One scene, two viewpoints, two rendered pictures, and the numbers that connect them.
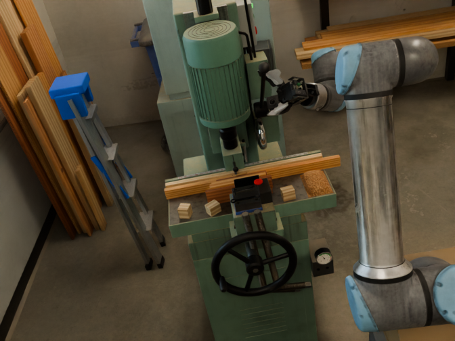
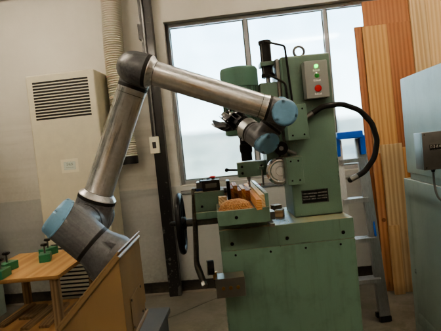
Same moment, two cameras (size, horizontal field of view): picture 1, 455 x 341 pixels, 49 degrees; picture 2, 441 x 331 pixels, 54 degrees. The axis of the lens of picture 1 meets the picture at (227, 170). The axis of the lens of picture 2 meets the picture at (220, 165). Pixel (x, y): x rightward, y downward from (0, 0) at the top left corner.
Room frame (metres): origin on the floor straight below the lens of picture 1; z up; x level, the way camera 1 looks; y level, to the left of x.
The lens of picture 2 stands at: (1.35, -2.06, 1.17)
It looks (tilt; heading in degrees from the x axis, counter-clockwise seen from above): 3 degrees down; 89
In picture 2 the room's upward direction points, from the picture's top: 6 degrees counter-clockwise
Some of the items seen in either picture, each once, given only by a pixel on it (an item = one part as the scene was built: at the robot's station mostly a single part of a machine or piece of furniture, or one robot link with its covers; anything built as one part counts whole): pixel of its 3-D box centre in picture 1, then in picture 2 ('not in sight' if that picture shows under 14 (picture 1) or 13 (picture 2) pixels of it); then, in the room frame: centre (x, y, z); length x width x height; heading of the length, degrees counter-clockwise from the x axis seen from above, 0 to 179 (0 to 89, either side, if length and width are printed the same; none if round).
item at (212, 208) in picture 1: (212, 208); not in sight; (1.38, 0.08, 0.92); 0.04 x 0.03 x 0.04; 120
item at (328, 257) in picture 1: (323, 256); (211, 269); (1.30, -0.29, 0.65); 0.06 x 0.04 x 0.08; 90
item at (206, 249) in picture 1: (239, 194); (279, 224); (1.63, -0.03, 0.76); 0.57 x 0.45 x 0.09; 0
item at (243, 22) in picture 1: (244, 21); (315, 79); (1.83, -0.17, 1.40); 0.10 x 0.06 x 0.16; 0
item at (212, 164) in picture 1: (219, 90); (306, 136); (1.80, -0.03, 1.16); 0.22 x 0.22 x 0.72; 0
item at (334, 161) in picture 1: (252, 176); (251, 194); (1.51, -0.09, 0.92); 0.67 x 0.02 x 0.04; 90
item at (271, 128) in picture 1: (266, 125); (293, 170); (1.70, -0.19, 1.02); 0.09 x 0.07 x 0.12; 90
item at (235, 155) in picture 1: (232, 153); (252, 170); (1.53, -0.03, 1.03); 0.14 x 0.07 x 0.09; 0
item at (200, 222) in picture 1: (251, 206); (229, 206); (1.40, -0.06, 0.87); 0.61 x 0.30 x 0.06; 90
